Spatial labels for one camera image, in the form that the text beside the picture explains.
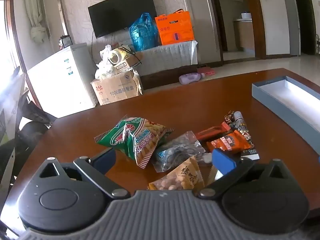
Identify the blue plastic bag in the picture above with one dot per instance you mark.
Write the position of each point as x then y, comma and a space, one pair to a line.
142, 35

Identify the orange paper bag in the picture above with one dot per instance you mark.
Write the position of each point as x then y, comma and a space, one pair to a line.
175, 30

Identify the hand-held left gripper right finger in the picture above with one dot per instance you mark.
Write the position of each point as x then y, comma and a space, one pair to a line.
222, 162

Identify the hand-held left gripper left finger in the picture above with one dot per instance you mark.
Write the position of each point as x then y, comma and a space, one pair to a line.
105, 158

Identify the small cardboard box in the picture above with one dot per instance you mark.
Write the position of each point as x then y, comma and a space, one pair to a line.
127, 63

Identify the green cracker bag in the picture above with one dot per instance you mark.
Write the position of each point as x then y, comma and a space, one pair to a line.
135, 135

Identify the dark cartoon print packet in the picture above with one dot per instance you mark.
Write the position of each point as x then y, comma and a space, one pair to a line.
243, 130

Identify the white plastic bag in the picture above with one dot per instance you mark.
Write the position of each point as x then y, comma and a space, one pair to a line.
103, 68

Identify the black office chair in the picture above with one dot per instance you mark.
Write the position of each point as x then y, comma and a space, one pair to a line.
32, 130

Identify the tape roll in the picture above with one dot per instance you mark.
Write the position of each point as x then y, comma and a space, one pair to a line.
115, 57

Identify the red snack bar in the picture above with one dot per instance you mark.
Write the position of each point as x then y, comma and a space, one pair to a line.
207, 132

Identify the white small fridge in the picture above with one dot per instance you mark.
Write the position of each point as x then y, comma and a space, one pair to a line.
60, 80

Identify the clear bag of dark seeds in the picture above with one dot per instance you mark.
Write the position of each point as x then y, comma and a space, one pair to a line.
175, 152

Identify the blue shallow box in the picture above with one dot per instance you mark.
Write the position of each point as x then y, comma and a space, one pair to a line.
295, 92

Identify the large cardboard box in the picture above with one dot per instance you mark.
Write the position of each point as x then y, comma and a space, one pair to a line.
117, 90

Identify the pale curtain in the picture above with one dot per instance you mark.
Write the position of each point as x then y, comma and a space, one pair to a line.
36, 10

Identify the purple bottle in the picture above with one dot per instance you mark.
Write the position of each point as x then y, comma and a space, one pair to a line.
190, 78

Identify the pink slippers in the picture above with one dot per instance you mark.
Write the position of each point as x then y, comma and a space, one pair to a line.
207, 70

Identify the kitchen counter cabinet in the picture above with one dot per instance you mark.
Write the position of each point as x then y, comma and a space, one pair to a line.
245, 35

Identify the small dark framed object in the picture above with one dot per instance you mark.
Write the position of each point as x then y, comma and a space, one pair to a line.
65, 42

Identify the white pot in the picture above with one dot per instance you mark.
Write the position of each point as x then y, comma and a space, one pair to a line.
246, 15

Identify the orange snack packet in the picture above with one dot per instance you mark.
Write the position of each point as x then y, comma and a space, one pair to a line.
230, 141

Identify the brown gold candy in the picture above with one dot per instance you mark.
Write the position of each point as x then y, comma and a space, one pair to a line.
228, 117

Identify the yellow peanut packet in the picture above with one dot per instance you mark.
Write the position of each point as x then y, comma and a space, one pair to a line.
185, 177

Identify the black flat television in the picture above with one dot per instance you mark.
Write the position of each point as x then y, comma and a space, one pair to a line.
120, 12

